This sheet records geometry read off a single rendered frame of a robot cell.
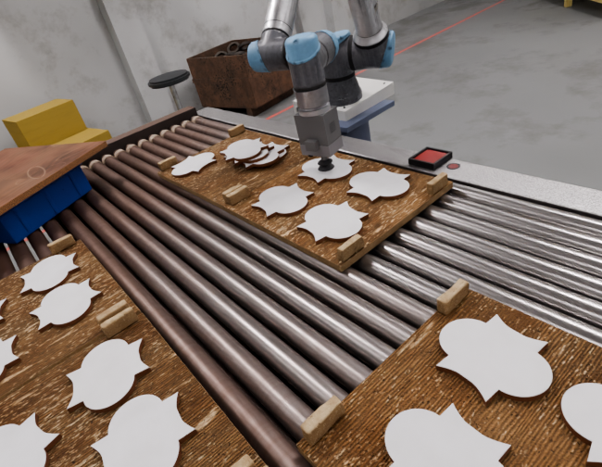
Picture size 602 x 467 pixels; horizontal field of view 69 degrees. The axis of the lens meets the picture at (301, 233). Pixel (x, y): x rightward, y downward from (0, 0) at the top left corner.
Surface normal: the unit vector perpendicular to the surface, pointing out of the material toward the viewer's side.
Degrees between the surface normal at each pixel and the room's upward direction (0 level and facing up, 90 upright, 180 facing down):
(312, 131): 90
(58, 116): 90
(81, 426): 0
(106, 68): 90
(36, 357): 0
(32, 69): 90
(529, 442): 0
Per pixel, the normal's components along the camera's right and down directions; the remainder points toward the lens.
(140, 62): 0.67, 0.29
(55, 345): -0.21, -0.81
